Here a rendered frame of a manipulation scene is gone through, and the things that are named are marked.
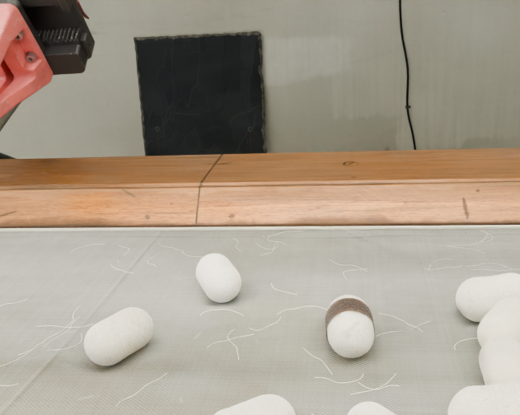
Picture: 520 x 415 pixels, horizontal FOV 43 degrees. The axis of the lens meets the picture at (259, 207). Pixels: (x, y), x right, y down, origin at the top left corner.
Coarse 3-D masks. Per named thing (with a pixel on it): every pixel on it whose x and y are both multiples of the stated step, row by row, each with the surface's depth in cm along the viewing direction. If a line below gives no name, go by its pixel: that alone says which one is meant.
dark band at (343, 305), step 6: (342, 300) 30; (348, 300) 30; (354, 300) 30; (330, 306) 30; (336, 306) 30; (342, 306) 29; (348, 306) 29; (354, 306) 29; (360, 306) 29; (366, 306) 30; (330, 312) 30; (336, 312) 29; (366, 312) 29; (330, 318) 29
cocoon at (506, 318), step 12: (504, 300) 29; (516, 300) 29; (492, 312) 28; (504, 312) 28; (516, 312) 28; (480, 324) 28; (492, 324) 28; (504, 324) 27; (516, 324) 27; (480, 336) 28; (492, 336) 28; (504, 336) 27; (516, 336) 27
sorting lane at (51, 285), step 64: (0, 256) 43; (64, 256) 42; (128, 256) 42; (192, 256) 41; (256, 256) 41; (320, 256) 40; (384, 256) 40; (448, 256) 39; (512, 256) 38; (0, 320) 34; (64, 320) 34; (192, 320) 33; (256, 320) 33; (320, 320) 32; (384, 320) 32; (448, 320) 32; (0, 384) 29; (64, 384) 28; (128, 384) 28; (192, 384) 28; (256, 384) 28; (320, 384) 27; (384, 384) 27; (448, 384) 27
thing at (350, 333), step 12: (336, 300) 30; (360, 300) 30; (348, 312) 29; (360, 312) 29; (336, 324) 28; (348, 324) 28; (360, 324) 28; (372, 324) 29; (336, 336) 28; (348, 336) 28; (360, 336) 28; (372, 336) 28; (336, 348) 28; (348, 348) 28; (360, 348) 28
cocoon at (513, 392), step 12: (504, 384) 23; (516, 384) 23; (456, 396) 23; (468, 396) 23; (480, 396) 22; (492, 396) 22; (504, 396) 22; (516, 396) 22; (456, 408) 23; (468, 408) 22; (480, 408) 22; (492, 408) 22; (504, 408) 22; (516, 408) 22
